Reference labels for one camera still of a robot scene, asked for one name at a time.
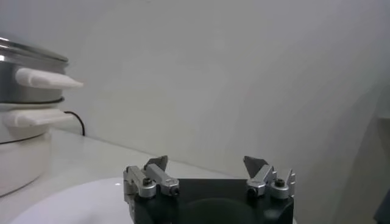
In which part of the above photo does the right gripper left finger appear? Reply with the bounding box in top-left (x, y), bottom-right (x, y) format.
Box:
top-left (122, 155), bottom-right (181, 203)

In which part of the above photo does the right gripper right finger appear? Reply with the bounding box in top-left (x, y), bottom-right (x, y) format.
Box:
top-left (243, 155), bottom-right (297, 200)

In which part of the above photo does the large white plate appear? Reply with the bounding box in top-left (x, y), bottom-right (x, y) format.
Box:
top-left (9, 177), bottom-right (135, 224)

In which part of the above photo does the cream electric cooking pot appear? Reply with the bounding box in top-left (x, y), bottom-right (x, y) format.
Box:
top-left (0, 99), bottom-right (76, 198)

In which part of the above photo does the black pot power cord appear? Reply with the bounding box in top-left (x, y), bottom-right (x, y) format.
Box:
top-left (63, 110), bottom-right (87, 137)

